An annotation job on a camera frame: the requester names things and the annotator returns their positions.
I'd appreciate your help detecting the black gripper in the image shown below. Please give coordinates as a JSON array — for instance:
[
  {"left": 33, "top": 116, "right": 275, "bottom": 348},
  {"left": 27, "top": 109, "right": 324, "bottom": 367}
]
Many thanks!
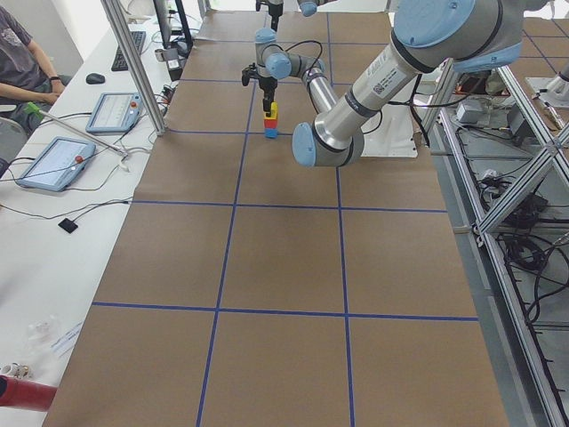
[{"left": 259, "top": 77, "right": 278, "bottom": 117}]

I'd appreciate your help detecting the yellow block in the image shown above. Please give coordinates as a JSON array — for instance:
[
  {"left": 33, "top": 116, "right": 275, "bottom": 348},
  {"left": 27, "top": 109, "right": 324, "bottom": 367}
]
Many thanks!
[{"left": 264, "top": 101, "right": 278, "bottom": 120}]

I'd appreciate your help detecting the red block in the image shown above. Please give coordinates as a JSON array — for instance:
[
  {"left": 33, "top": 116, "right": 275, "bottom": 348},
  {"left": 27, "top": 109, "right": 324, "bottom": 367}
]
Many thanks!
[{"left": 264, "top": 117, "right": 278, "bottom": 129}]

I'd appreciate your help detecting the blue block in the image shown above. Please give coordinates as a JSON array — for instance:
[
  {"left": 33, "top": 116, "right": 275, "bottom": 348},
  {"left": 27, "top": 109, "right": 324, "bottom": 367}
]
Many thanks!
[{"left": 264, "top": 128, "right": 278, "bottom": 139}]

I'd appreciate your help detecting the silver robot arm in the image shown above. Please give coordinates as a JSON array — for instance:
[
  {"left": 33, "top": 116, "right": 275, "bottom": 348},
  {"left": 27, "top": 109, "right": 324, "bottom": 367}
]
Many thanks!
[
  {"left": 254, "top": 0, "right": 333, "bottom": 31},
  {"left": 253, "top": 1, "right": 540, "bottom": 167}
]

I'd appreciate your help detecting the black monitor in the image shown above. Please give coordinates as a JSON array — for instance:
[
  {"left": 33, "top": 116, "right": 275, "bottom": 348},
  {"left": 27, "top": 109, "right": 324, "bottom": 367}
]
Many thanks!
[{"left": 153, "top": 0, "right": 194, "bottom": 58}]

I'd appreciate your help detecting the black keyboard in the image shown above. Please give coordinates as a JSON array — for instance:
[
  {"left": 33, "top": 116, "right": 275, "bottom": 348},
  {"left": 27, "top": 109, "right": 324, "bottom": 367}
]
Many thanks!
[{"left": 110, "top": 30, "right": 148, "bottom": 73}]

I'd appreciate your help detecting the far blue teach pendant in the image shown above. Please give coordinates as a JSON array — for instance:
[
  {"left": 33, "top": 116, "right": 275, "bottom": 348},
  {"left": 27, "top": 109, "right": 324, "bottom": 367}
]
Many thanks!
[{"left": 85, "top": 93, "right": 143, "bottom": 134}]

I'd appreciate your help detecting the blue teach pendant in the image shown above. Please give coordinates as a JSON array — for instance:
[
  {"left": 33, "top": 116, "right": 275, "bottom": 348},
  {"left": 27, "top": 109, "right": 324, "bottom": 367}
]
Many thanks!
[
  {"left": 15, "top": 137, "right": 96, "bottom": 192},
  {"left": 85, "top": 93, "right": 143, "bottom": 134}
]

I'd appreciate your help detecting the black computer mouse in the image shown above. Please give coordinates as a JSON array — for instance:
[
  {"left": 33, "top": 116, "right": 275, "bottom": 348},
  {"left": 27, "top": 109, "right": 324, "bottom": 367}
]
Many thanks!
[{"left": 85, "top": 73, "right": 106, "bottom": 85}]

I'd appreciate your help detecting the brown paper table cover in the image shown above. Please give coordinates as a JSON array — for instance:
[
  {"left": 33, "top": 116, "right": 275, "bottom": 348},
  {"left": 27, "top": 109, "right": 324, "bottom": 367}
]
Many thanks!
[{"left": 45, "top": 12, "right": 509, "bottom": 426}]

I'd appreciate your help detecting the near blue teach pendant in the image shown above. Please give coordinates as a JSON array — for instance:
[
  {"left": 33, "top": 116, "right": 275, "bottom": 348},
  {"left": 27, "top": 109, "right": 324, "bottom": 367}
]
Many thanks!
[{"left": 15, "top": 137, "right": 96, "bottom": 192}]

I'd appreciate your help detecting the seated person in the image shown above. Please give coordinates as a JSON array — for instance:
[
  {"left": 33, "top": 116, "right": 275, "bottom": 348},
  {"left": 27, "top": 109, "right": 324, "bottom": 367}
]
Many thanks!
[{"left": 1, "top": 8, "right": 71, "bottom": 134}]

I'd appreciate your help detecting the small black square pad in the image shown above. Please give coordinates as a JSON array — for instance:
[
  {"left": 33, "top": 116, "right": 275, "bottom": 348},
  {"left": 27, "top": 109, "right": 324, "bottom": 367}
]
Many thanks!
[{"left": 58, "top": 218, "right": 78, "bottom": 234}]

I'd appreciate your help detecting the red cylinder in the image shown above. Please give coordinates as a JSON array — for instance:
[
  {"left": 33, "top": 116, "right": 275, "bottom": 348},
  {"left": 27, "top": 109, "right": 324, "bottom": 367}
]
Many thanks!
[{"left": 1, "top": 375, "right": 58, "bottom": 412}]

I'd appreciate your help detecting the white camera mast pedestal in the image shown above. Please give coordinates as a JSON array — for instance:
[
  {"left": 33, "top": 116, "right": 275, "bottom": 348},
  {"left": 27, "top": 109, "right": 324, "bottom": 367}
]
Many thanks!
[{"left": 346, "top": 60, "right": 416, "bottom": 157}]

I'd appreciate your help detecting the aluminium frame post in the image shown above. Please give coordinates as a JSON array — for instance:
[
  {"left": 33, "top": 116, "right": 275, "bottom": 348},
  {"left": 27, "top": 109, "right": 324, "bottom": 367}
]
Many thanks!
[{"left": 100, "top": 0, "right": 166, "bottom": 136}]

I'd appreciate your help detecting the metal rod green handle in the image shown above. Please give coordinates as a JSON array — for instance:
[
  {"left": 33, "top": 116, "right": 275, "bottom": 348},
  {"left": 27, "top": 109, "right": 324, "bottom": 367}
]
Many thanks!
[{"left": 24, "top": 102, "right": 128, "bottom": 158}]

